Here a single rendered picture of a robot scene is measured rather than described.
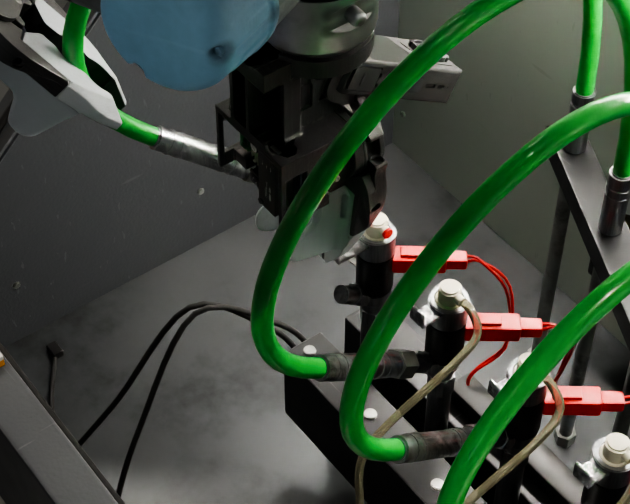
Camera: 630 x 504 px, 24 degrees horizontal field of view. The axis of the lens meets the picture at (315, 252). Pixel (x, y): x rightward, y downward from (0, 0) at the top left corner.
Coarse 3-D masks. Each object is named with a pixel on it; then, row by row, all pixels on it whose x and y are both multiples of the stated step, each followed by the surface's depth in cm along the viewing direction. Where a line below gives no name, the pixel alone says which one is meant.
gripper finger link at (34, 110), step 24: (48, 48) 94; (0, 72) 94; (72, 72) 95; (24, 96) 95; (48, 96) 95; (72, 96) 94; (96, 96) 95; (24, 120) 96; (48, 120) 96; (96, 120) 96; (120, 120) 97
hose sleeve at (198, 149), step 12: (168, 132) 102; (180, 132) 103; (156, 144) 102; (168, 144) 102; (180, 144) 103; (192, 144) 103; (204, 144) 104; (216, 144) 105; (180, 156) 103; (192, 156) 104; (204, 156) 104; (216, 156) 104; (216, 168) 105; (228, 168) 105; (240, 168) 106
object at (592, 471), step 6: (576, 462) 90; (588, 462) 91; (594, 462) 91; (576, 468) 90; (582, 468) 90; (588, 468) 91; (594, 468) 91; (600, 468) 91; (576, 474) 90; (582, 474) 90; (588, 474) 89; (594, 474) 90; (600, 474) 90; (606, 474) 90; (582, 480) 90; (588, 480) 89; (594, 480) 90; (588, 486) 90
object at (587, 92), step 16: (592, 0) 103; (80, 16) 93; (592, 16) 104; (64, 32) 94; (80, 32) 94; (592, 32) 105; (64, 48) 95; (80, 48) 95; (592, 48) 106; (80, 64) 96; (592, 64) 107; (576, 80) 110; (592, 80) 109; (576, 96) 110; (592, 96) 110; (112, 128) 100; (128, 128) 100; (144, 128) 101
